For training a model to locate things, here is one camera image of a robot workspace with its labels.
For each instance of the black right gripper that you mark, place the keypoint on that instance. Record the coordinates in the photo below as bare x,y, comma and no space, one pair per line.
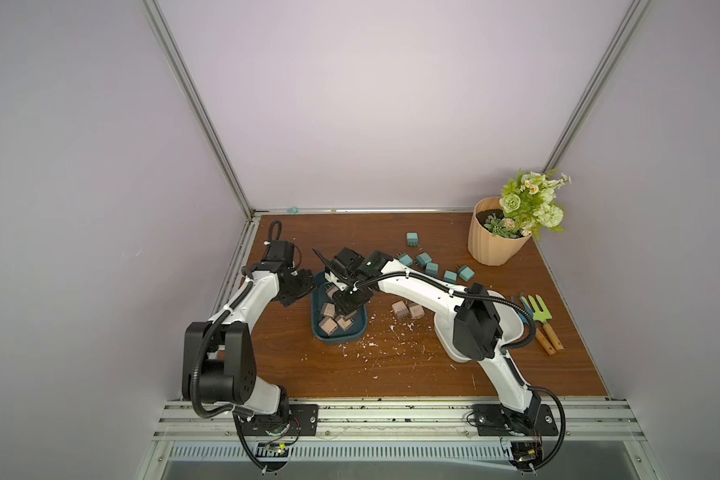
348,298

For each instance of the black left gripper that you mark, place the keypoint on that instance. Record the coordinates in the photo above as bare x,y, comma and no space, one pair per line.
308,282

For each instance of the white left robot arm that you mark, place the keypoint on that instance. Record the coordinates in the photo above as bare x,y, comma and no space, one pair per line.
219,373

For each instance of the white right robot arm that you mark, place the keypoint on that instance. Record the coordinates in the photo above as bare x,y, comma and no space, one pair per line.
392,277

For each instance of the dark teal storage tray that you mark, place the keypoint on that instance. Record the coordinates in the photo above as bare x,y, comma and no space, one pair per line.
317,298

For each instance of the white storage tray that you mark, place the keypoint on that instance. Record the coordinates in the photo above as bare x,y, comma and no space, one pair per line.
477,329

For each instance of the teal plug middle left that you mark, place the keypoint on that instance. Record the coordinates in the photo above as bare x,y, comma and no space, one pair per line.
423,259

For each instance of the teal plug far back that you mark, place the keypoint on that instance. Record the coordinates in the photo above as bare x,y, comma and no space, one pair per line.
412,239

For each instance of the teal plug by tray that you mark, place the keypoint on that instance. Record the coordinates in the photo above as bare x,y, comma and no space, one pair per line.
432,269

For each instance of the teal plug bottom left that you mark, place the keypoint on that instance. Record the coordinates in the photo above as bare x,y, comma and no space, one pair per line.
450,277

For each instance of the teal plug near pot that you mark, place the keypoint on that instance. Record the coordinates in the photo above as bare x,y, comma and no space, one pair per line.
465,273

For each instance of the peach ribbed flower pot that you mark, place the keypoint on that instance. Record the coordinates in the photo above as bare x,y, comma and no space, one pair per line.
485,247

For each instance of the green garden fork tool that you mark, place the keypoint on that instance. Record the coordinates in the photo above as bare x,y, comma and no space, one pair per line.
542,315

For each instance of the green artificial flower plant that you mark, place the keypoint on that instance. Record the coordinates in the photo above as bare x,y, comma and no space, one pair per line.
527,206

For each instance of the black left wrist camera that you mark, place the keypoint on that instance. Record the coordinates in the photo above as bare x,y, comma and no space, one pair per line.
282,251

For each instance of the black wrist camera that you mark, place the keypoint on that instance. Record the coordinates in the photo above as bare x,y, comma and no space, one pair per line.
282,251
345,263

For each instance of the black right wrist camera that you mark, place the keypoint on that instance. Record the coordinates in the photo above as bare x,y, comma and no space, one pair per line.
345,263

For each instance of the aluminium front rail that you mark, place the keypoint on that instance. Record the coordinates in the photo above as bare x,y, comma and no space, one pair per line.
414,418

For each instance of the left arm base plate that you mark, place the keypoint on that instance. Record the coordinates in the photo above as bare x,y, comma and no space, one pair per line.
299,419

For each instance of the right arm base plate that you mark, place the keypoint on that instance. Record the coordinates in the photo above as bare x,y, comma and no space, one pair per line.
496,420

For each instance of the left corner aluminium post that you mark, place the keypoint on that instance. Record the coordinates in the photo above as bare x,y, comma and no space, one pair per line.
162,31

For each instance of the corner aluminium post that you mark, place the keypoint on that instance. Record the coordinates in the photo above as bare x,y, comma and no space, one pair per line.
162,31
628,26

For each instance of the right corner aluminium post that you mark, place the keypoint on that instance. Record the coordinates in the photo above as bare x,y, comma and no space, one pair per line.
628,26

